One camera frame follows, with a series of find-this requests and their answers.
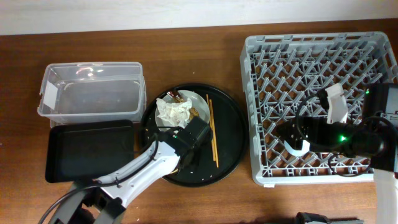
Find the crumpled white napkin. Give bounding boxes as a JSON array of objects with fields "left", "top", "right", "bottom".
[{"left": 156, "top": 98, "right": 193, "bottom": 128}]

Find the yellow bowl with scraps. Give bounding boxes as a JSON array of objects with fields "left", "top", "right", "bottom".
[{"left": 170, "top": 168, "right": 180, "bottom": 175}]

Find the clear plastic bin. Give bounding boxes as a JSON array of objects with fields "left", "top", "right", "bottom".
[{"left": 37, "top": 62, "right": 147, "bottom": 126}]

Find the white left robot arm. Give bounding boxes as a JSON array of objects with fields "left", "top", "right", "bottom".
[{"left": 39, "top": 116, "right": 212, "bottom": 223}]

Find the black rectangular tray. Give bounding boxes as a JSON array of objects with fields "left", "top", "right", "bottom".
[{"left": 45, "top": 120, "right": 134, "bottom": 183}]

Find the grey dishwasher rack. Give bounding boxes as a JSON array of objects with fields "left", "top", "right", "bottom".
[{"left": 240, "top": 32, "right": 397, "bottom": 187}]

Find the light blue cup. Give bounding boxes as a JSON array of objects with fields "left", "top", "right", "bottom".
[{"left": 284, "top": 139, "right": 312, "bottom": 157}]

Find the round black serving tray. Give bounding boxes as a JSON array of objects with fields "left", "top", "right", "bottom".
[{"left": 138, "top": 82, "right": 249, "bottom": 188}]

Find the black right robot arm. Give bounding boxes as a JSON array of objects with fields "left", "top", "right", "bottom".
[{"left": 276, "top": 83, "right": 397, "bottom": 223}]

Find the black object bottom edge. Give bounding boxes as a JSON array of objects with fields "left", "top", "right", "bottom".
[{"left": 294, "top": 212, "right": 364, "bottom": 224}]

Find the wooden chopstick right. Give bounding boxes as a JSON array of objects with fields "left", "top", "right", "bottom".
[{"left": 210, "top": 99, "right": 219, "bottom": 168}]

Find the white label on bin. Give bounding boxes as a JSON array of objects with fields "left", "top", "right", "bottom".
[{"left": 44, "top": 81, "right": 58, "bottom": 110}]

